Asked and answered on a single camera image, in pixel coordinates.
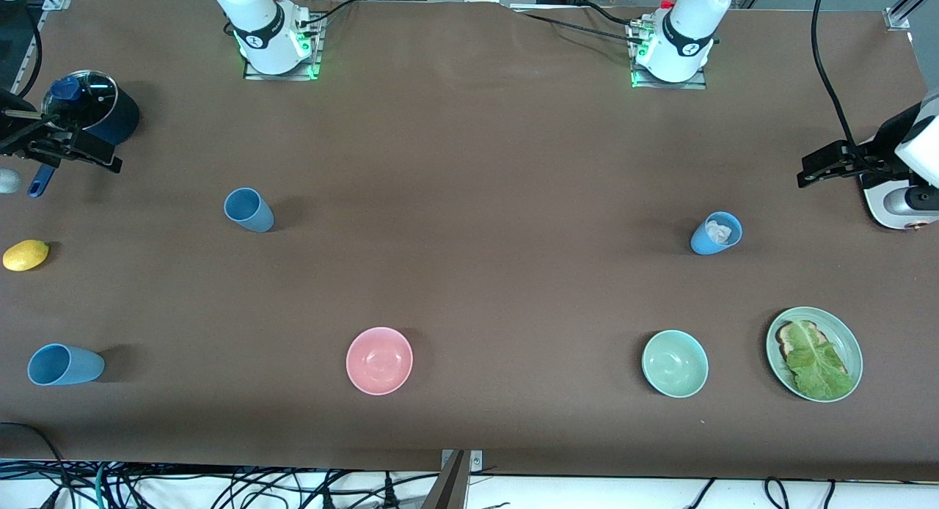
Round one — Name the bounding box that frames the light green plate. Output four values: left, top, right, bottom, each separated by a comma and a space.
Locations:
766, 307, 863, 403

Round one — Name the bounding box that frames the yellow lemon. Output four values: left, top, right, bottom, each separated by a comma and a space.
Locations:
2, 239, 51, 272

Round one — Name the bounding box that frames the blue cup holding paper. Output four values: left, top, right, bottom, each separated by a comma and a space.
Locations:
690, 211, 743, 256

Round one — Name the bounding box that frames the green lettuce leaf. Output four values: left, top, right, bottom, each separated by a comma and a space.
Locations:
785, 321, 856, 400

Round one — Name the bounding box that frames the black floor cable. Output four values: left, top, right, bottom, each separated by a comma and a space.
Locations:
686, 477, 718, 509
761, 477, 792, 509
0, 421, 73, 509

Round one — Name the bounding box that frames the dark metal post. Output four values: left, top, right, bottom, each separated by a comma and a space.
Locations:
420, 450, 471, 509

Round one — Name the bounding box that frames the dark blue pot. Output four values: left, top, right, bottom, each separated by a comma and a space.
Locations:
27, 70, 141, 199

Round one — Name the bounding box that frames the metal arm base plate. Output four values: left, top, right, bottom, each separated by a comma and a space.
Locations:
629, 19, 708, 91
243, 13, 324, 81

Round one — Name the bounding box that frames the black base cable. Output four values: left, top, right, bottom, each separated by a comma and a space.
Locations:
292, 0, 369, 29
512, 1, 648, 45

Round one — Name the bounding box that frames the light green bowl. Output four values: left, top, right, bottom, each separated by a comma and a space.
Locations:
641, 329, 709, 399

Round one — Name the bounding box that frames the black camera cable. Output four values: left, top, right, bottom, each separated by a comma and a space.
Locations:
13, 1, 44, 100
810, 0, 861, 149

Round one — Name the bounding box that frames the toasted bread slice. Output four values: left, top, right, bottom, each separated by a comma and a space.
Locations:
776, 320, 850, 381

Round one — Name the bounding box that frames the silver table bracket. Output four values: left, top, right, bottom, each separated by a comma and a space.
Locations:
440, 449, 484, 473

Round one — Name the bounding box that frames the glass lid blue knob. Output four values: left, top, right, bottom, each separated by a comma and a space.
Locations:
42, 70, 119, 133

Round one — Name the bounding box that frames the pink bowl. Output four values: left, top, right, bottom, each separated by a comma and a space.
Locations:
346, 326, 414, 396

